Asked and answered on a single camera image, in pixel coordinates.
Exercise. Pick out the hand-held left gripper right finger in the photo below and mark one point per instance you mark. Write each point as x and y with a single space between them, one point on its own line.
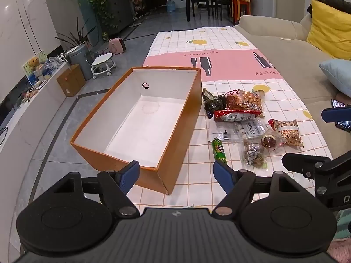
222 174

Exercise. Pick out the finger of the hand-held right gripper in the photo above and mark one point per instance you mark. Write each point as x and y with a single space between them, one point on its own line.
336 115
301 161

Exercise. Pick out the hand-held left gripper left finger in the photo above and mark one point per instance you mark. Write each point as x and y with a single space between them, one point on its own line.
129 174

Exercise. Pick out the green candy tube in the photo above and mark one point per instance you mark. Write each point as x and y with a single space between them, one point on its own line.
219 150

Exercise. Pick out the clear packet of brown nuts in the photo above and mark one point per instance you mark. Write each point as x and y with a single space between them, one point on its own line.
253 154

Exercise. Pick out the small clear snack packet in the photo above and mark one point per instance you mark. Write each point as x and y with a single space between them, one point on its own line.
223 136

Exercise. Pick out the clear packet with chocolate ball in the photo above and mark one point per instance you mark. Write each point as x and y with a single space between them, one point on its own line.
268 141

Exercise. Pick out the orange cardboard box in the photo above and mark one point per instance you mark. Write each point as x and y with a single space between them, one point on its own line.
142 126

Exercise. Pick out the clear packet of white candies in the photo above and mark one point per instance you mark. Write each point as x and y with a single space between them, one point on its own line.
251 130

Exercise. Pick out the long red white snack packet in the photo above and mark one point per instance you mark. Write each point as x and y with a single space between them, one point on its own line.
233 116

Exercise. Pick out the black smartphone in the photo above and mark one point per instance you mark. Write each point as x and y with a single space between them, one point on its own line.
337 103

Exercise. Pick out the teal printed cloth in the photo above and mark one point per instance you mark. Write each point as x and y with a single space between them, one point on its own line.
344 224

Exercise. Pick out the light blue cushion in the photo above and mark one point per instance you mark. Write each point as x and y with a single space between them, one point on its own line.
338 74

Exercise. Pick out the pink fluffy cloth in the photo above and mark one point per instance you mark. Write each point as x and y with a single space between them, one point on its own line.
338 250

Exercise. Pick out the dark green snack packet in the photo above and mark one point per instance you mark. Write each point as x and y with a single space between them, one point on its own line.
215 102

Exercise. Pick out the red-framed clear snack packet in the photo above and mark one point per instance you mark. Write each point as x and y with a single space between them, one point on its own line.
233 98

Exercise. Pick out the clear peanut snack packet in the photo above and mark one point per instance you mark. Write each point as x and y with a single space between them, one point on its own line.
252 100

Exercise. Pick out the yellow cushion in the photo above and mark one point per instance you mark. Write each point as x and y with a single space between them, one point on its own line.
329 30

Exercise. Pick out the beige sofa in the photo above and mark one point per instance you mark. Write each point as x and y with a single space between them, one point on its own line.
274 33

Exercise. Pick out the printed checked tablecloth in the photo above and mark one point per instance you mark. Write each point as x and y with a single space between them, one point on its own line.
233 68

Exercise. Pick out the brown cardboard box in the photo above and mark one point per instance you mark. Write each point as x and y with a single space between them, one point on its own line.
70 80

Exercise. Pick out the dark olive cushion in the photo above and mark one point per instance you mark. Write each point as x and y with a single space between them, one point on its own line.
329 1

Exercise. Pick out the white low cabinet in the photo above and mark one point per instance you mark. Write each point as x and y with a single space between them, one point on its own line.
27 120

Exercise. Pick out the white rolling stool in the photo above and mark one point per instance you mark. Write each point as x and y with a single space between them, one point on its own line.
102 59

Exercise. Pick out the grey plant pot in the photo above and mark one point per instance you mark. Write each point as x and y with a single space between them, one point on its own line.
79 60

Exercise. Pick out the small pink heater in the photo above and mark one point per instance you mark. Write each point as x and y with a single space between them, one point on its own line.
118 46

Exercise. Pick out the pile of small toys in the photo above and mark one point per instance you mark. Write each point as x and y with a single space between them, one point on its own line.
54 60

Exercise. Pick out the black television screen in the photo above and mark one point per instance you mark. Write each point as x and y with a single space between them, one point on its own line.
11 98

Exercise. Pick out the orange stool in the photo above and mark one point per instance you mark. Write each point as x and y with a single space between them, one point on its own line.
241 4

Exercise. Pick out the spiky potted plant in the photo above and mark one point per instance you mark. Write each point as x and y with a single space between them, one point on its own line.
74 37

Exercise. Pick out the teddy bear picture card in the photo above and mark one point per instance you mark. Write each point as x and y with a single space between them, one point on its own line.
33 61

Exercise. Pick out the dark grey drawer cabinet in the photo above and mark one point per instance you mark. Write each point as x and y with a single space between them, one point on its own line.
119 11

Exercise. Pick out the shoe rack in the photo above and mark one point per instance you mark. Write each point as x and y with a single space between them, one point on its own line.
137 2

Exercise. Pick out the blue water bottle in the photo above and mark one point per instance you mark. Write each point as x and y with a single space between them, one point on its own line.
171 5

